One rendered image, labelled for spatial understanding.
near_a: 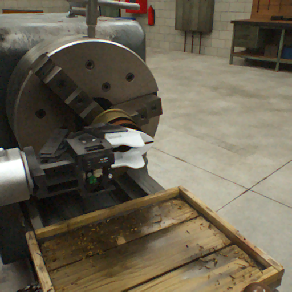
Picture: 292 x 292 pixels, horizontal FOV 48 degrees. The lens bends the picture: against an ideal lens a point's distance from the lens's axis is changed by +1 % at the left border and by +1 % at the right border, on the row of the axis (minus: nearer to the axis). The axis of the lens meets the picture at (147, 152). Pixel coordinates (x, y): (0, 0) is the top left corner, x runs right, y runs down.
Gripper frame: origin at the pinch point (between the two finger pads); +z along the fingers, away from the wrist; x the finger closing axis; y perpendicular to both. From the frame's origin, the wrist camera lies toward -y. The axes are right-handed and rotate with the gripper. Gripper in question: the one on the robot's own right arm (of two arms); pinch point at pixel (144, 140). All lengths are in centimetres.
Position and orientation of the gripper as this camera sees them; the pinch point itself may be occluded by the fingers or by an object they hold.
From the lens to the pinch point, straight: 56.5
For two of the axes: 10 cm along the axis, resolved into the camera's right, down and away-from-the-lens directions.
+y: 4.6, 3.8, -8.0
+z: 8.9, -2.0, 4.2
